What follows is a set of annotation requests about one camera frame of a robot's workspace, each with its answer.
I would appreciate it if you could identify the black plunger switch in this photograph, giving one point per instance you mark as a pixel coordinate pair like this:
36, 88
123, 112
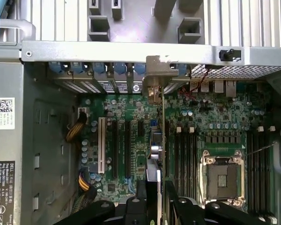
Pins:
226, 54

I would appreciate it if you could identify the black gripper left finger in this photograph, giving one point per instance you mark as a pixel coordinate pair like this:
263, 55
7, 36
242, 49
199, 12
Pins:
137, 206

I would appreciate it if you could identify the black RAM slot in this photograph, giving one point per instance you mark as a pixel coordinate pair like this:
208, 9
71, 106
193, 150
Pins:
257, 178
250, 178
183, 164
189, 164
177, 164
268, 178
263, 178
194, 164

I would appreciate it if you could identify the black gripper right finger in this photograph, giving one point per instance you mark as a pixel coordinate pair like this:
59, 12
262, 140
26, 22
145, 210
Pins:
172, 206

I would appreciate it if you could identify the white PCI expansion slot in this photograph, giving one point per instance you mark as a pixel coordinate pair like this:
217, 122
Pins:
101, 145

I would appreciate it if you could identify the grey power supply unit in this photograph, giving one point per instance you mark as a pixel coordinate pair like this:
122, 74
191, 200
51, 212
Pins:
4, 145

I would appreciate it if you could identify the silver ethernet port block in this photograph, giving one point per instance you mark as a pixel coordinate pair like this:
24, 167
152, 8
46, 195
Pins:
231, 88

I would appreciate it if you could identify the green motherboard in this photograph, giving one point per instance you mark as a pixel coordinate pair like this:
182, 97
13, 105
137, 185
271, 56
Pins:
201, 110

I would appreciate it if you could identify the black Dell rating label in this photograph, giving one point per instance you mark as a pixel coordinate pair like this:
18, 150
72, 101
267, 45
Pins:
3, 192

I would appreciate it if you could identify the grey metal PC case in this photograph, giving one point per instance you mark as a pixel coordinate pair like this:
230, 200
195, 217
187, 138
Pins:
49, 131

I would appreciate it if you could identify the silver CPU socket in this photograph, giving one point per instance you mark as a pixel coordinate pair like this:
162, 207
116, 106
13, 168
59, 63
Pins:
222, 175

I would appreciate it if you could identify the thin metal locking lever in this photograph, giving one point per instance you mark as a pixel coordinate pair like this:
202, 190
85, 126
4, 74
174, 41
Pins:
262, 149

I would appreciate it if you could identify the grey plastic parts rack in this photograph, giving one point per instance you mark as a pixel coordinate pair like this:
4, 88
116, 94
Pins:
140, 21

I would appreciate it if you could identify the white QR code sticker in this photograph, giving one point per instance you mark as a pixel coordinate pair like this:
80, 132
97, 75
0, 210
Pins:
6, 112

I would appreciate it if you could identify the silver USB port block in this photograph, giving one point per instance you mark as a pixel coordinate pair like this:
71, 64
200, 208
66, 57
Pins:
206, 86
219, 86
195, 85

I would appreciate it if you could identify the short black expansion slot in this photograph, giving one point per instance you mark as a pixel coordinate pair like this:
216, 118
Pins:
140, 129

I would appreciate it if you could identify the perforated metal slot cover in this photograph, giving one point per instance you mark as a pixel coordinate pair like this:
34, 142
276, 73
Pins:
68, 85
87, 85

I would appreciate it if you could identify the long black expansion slot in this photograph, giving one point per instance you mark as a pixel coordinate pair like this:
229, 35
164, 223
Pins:
127, 152
167, 140
116, 152

